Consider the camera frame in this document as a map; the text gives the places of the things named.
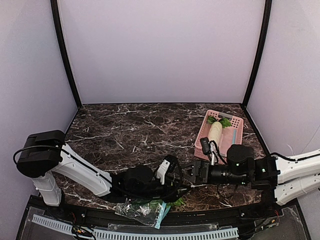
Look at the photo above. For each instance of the pink plastic basket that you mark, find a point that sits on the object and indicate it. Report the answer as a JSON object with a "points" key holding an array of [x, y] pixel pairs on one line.
{"points": [[229, 135]]}

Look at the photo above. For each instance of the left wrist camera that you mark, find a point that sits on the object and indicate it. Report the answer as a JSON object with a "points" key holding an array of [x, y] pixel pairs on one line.
{"points": [[168, 165]]}

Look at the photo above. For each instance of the clear zip top bag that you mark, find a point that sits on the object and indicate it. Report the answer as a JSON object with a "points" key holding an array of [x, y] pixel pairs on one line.
{"points": [[147, 212]]}

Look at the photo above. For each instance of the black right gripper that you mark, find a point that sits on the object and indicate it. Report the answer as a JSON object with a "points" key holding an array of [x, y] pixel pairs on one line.
{"points": [[203, 172]]}

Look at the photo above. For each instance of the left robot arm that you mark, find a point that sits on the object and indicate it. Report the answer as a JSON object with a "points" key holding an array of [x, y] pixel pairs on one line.
{"points": [[47, 152]]}

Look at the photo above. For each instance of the left black frame post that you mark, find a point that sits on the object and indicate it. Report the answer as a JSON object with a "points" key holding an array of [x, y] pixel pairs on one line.
{"points": [[63, 52]]}

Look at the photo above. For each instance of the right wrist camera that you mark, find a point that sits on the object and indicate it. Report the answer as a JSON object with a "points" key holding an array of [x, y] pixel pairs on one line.
{"points": [[206, 148]]}

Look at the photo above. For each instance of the right black frame post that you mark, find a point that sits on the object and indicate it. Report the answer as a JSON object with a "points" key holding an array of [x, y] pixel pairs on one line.
{"points": [[259, 53]]}

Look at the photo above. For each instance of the green cucumber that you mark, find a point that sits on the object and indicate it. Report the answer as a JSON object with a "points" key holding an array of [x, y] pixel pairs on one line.
{"points": [[179, 202]]}

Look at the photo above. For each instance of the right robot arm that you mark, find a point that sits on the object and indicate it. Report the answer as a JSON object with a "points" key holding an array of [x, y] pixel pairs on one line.
{"points": [[280, 179]]}

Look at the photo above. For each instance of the white slotted cable duct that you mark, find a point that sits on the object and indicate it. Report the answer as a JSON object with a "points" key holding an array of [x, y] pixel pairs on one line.
{"points": [[119, 232]]}

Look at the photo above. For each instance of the black frame post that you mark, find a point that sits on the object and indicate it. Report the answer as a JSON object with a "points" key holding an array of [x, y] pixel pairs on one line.
{"points": [[259, 53], [63, 52]]}

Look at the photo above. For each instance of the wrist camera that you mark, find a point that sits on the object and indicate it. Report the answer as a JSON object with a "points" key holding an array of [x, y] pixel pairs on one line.
{"points": [[206, 148], [168, 165]]}

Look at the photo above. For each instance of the black front table rail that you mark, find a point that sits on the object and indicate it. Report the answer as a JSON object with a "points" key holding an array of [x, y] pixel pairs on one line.
{"points": [[243, 216]]}

